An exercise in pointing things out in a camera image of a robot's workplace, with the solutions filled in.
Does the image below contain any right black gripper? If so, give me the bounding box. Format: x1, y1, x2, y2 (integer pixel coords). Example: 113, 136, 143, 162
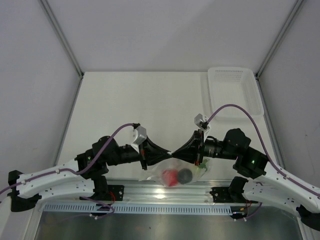
172, 129, 238, 166

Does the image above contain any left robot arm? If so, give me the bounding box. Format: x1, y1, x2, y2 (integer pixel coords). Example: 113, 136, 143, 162
7, 136, 172, 213

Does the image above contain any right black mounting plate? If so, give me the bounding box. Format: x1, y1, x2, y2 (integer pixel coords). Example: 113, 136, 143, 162
209, 186, 248, 204

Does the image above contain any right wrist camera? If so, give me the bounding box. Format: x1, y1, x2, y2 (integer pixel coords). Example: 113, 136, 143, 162
194, 113, 211, 140

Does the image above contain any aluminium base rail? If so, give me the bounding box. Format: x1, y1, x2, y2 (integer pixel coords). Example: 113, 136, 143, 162
37, 177, 307, 206

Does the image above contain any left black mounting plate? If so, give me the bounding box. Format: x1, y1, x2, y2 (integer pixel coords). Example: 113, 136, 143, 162
105, 184, 125, 202

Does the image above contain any aluminium frame post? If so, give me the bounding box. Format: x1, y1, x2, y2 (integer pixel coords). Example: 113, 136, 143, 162
254, 0, 308, 81
38, 0, 84, 79

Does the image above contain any white slotted cable duct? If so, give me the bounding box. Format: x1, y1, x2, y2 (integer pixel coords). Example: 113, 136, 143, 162
43, 202, 233, 216

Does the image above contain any clear zip top bag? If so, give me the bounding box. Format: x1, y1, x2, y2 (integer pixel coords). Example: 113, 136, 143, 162
139, 158, 211, 188

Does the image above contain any black round food item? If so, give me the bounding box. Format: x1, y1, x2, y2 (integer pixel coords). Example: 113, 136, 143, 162
177, 168, 193, 185

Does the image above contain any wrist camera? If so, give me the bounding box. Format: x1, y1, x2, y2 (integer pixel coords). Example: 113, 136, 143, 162
194, 113, 211, 140
130, 125, 147, 154

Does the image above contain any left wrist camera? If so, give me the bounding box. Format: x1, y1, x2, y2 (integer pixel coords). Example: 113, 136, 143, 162
130, 125, 147, 154

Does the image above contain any red tomato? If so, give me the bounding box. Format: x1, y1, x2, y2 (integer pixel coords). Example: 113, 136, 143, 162
161, 169, 178, 187

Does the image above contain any white daikon radish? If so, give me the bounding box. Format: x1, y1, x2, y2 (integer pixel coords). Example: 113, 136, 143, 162
195, 158, 210, 176

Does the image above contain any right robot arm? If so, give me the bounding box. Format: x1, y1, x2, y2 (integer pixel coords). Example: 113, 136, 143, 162
172, 128, 320, 231

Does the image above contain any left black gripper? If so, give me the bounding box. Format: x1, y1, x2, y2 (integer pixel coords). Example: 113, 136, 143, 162
105, 135, 172, 171

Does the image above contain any left aluminium frame post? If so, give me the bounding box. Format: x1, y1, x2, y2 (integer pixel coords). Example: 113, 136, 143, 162
38, 0, 84, 79

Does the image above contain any right aluminium frame post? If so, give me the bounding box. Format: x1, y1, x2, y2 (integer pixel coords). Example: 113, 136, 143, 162
254, 0, 308, 81

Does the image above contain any black mounting plate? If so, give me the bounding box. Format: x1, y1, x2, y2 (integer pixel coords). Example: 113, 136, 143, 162
105, 184, 125, 202
209, 186, 248, 204

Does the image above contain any white plastic basket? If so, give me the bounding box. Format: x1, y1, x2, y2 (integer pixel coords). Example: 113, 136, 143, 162
207, 67, 265, 120

